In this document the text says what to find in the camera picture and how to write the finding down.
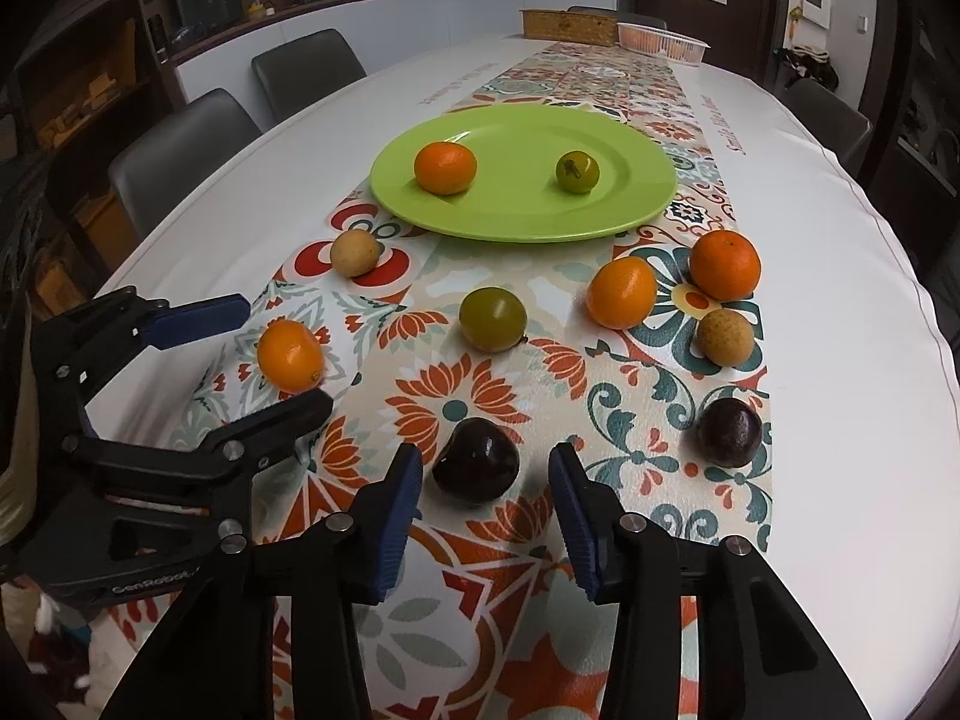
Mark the orange mandarin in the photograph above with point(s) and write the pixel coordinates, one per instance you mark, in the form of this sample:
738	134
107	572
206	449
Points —
724	264
446	167
621	292
290	355

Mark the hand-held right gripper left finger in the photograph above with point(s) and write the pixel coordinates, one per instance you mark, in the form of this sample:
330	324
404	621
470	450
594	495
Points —
394	521

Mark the green plate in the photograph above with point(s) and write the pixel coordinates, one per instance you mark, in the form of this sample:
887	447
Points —
510	199

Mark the shoe rack with bag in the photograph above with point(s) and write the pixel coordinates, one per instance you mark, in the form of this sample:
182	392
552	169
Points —
806	66

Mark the small green fruit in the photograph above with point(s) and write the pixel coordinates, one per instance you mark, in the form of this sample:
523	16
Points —
577	171
492	319

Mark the wooden shelf unit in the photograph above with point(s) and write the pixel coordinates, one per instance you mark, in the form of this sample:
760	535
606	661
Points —
82	112

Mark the dark purple plum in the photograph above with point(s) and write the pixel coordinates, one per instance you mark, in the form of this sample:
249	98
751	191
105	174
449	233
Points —
476	459
729	432

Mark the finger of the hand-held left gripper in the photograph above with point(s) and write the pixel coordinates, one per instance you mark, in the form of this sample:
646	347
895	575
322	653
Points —
202	319
285	420

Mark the wicker box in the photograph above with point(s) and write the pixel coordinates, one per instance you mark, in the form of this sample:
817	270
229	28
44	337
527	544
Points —
568	24

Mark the brown door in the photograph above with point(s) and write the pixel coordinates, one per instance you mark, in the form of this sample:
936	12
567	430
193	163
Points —
750	15

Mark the tan round fruit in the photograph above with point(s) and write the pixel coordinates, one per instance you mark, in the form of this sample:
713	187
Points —
356	253
726	337

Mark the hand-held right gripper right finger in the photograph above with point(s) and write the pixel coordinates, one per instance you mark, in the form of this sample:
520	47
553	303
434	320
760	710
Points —
574	529

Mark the white intercom panel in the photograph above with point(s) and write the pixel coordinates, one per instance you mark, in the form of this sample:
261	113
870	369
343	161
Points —
816	9

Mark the patterned table runner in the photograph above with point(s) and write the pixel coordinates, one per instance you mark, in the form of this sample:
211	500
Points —
420	390

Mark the white plastic basket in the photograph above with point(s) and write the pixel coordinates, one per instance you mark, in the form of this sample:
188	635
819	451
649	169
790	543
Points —
661	43

